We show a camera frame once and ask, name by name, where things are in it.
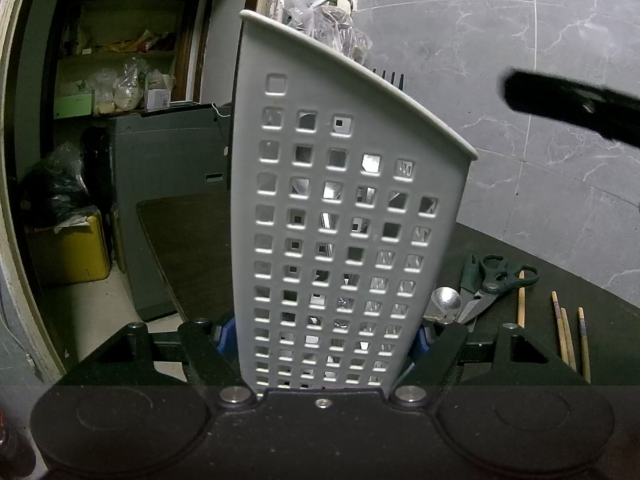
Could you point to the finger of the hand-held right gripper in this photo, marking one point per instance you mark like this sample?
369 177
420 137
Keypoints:
550 95

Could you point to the small white box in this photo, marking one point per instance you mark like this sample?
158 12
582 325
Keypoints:
157 99

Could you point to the yellow box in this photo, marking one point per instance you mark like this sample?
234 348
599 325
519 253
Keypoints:
70 255

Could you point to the purple-banded wooden chopstick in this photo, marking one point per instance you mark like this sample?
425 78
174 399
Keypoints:
559 320
583 345

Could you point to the small clear food bag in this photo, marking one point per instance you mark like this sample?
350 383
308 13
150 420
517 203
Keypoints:
107 92
131 87

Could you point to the wooden shelf unit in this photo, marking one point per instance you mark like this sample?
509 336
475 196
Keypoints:
115 55

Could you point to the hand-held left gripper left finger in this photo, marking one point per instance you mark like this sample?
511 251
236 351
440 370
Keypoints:
229 337

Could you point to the white perforated utensil basket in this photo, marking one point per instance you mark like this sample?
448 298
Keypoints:
310 80

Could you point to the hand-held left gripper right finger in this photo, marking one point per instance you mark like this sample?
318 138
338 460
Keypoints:
421 342

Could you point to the fork with dark tines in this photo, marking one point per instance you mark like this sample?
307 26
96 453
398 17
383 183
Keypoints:
393 80

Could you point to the black plastic bag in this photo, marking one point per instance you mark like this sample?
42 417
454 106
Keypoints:
50 185

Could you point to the grey washing machine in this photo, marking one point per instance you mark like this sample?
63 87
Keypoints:
160 170

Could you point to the clear plastic bag of dried goods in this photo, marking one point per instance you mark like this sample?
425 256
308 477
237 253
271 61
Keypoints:
345 40

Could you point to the metal spoon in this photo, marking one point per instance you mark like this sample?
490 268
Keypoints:
446 302

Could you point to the green box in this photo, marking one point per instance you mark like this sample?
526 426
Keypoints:
75 105

